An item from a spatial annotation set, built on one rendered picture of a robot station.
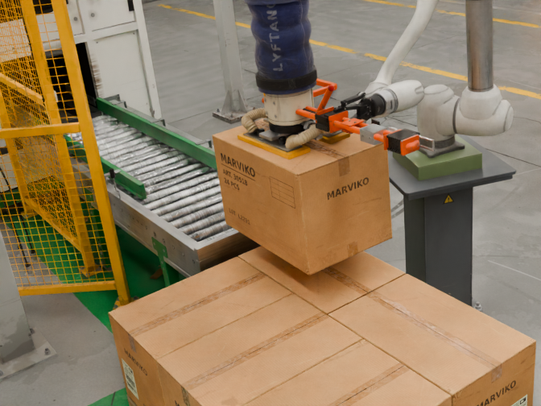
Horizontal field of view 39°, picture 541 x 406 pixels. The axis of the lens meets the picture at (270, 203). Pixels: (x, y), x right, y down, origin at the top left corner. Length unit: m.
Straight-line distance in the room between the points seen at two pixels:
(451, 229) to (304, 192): 1.05
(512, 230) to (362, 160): 1.86
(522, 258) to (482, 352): 1.64
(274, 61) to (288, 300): 0.88
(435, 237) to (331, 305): 0.81
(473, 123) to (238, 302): 1.20
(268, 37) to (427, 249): 1.30
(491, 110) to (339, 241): 0.87
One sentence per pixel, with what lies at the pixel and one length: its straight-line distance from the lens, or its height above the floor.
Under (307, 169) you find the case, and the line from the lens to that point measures 2.61.
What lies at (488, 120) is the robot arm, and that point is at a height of 0.99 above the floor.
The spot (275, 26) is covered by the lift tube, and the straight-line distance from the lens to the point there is 2.70.
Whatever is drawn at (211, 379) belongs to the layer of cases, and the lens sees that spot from 2.55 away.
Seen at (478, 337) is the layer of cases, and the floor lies 0.54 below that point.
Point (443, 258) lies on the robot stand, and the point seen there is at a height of 0.32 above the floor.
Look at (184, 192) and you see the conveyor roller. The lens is 3.87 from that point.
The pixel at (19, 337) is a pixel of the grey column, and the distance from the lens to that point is 3.83.
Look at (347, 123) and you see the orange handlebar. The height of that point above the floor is 1.22.
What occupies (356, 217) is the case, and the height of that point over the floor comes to 0.83.
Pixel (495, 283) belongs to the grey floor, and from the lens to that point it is 3.96.
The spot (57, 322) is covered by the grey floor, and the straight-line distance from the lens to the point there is 4.08.
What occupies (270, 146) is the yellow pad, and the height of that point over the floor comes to 1.09.
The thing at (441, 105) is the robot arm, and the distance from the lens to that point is 3.26.
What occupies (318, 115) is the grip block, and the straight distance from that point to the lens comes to 2.65.
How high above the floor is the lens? 2.11
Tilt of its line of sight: 26 degrees down
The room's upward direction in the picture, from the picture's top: 7 degrees counter-clockwise
